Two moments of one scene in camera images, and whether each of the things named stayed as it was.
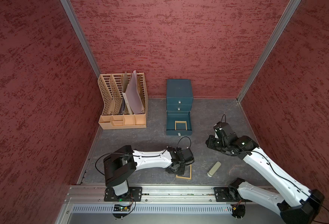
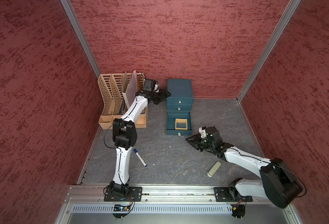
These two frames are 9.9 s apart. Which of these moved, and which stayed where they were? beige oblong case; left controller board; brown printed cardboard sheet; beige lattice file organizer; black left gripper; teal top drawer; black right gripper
Moved: black right gripper; black left gripper
Stayed: teal top drawer; brown printed cardboard sheet; left controller board; beige lattice file organizer; beige oblong case
